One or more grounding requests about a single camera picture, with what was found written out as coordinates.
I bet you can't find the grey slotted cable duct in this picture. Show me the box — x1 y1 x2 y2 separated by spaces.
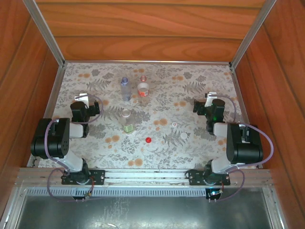
25 187 265 198

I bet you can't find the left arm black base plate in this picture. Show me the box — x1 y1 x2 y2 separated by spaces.
61 169 106 186

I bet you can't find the aluminium side rail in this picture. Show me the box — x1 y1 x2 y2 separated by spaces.
26 64 65 167
230 66 263 167

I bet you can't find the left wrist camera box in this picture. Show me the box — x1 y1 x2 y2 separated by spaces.
74 93 89 105

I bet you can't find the circuit board with light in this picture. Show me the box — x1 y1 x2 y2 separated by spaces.
207 188 224 199

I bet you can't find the clear bottle purple neck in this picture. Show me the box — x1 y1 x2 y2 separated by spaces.
120 76 132 102

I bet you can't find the aluminium frame post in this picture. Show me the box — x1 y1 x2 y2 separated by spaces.
22 0 66 67
230 0 278 69

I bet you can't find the clear bottle red label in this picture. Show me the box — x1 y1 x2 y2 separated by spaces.
137 75 150 103

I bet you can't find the steel sheet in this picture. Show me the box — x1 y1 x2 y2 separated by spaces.
14 195 275 229

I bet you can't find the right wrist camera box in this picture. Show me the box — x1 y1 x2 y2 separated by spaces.
205 92 217 107

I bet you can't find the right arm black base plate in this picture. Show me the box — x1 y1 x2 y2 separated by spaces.
188 169 231 186

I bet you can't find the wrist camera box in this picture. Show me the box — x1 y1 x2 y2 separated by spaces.
205 92 217 107
74 93 89 105

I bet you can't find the clear bottle green label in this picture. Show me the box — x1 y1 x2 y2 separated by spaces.
121 109 134 134

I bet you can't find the aluminium back rail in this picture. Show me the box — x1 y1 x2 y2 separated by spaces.
64 60 232 66

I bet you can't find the floral tablecloth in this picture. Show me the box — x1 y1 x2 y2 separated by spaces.
38 62 259 170

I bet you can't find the aluminium front rail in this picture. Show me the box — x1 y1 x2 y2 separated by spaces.
15 167 272 189

